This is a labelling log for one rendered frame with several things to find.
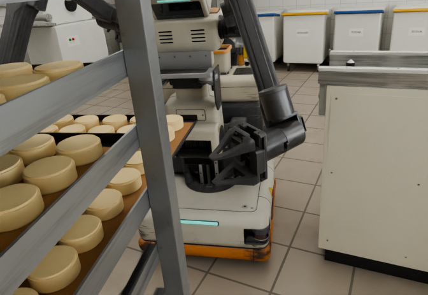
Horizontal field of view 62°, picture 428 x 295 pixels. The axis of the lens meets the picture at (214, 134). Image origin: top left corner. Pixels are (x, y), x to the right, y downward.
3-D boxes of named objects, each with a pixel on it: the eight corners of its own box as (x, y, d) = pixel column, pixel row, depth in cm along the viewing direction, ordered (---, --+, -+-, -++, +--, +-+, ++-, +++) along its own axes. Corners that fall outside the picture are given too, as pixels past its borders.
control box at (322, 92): (335, 97, 160) (337, 66, 154) (327, 116, 140) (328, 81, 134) (326, 97, 161) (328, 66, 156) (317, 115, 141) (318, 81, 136)
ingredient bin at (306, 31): (281, 72, 486) (281, 13, 456) (293, 62, 538) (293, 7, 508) (321, 74, 463) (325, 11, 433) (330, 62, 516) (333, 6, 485)
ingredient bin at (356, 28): (330, 74, 459) (333, 11, 429) (338, 63, 511) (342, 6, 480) (376, 76, 435) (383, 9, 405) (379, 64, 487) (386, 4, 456)
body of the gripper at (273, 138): (260, 184, 66) (289, 168, 70) (258, 136, 61) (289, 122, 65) (238, 169, 71) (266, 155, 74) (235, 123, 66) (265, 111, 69)
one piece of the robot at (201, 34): (170, 135, 178) (146, 9, 147) (246, 136, 171) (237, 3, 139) (153, 167, 157) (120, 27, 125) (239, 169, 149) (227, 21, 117)
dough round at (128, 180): (149, 184, 52) (147, 172, 52) (121, 200, 49) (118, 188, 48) (128, 174, 56) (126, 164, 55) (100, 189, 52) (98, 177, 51)
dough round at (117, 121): (110, 122, 78) (108, 114, 77) (131, 122, 77) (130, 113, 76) (99, 131, 73) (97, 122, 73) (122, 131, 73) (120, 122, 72)
